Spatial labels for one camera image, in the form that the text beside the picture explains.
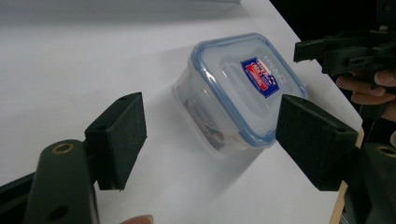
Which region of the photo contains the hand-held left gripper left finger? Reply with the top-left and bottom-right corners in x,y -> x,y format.
84,91 -> 149,191

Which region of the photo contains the small clear blue-rimmed food container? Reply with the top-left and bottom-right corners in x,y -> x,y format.
172,32 -> 309,159

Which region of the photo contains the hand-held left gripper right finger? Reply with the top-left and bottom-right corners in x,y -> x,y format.
275,93 -> 359,192

